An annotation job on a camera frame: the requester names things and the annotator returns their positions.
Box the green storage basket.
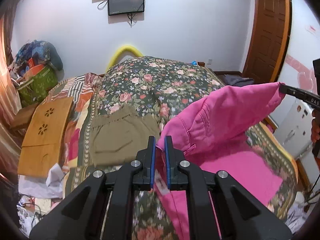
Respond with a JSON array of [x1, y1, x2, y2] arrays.
[[17, 66, 58, 107]]

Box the olive green folded pants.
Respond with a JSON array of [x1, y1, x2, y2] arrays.
[[89, 105, 159, 166]]

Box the pink pants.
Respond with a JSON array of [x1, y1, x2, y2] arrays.
[[156, 82, 284, 239]]

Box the grey clothes on floor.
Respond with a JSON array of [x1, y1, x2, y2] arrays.
[[223, 74, 254, 87]]

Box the wall mounted black screen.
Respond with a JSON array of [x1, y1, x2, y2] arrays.
[[108, 0, 145, 16]]

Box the wooden lap desk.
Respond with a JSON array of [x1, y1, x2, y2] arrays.
[[17, 97, 73, 178]]

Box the brown wooden door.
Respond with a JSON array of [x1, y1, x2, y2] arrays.
[[242, 0, 291, 84]]

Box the striped patchwork blanket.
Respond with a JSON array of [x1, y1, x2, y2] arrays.
[[42, 73, 102, 121]]

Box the white refrigerator with stickers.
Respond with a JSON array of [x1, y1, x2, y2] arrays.
[[274, 99, 313, 159]]

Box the pile of clothes on basket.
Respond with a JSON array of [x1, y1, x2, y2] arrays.
[[9, 40, 63, 77]]

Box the yellow foam headboard tube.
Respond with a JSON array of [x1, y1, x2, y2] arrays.
[[105, 45, 143, 72]]

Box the pink striped curtain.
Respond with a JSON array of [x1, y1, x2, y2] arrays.
[[1, 18, 22, 174]]

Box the floral bed cover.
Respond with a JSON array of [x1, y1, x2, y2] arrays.
[[63, 56, 297, 239]]

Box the right hand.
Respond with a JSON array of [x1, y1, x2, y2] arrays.
[[311, 109, 320, 142]]

